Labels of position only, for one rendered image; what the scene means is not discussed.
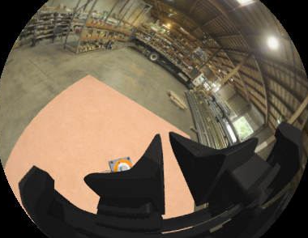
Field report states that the orange round plate with holes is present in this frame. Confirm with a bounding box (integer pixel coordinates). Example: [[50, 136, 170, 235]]
[[114, 159, 132, 172]]

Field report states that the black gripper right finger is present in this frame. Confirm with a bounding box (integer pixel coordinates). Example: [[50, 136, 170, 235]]
[[169, 132, 258, 206]]

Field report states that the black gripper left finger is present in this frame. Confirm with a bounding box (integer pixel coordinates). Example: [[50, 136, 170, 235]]
[[83, 134, 166, 215]]

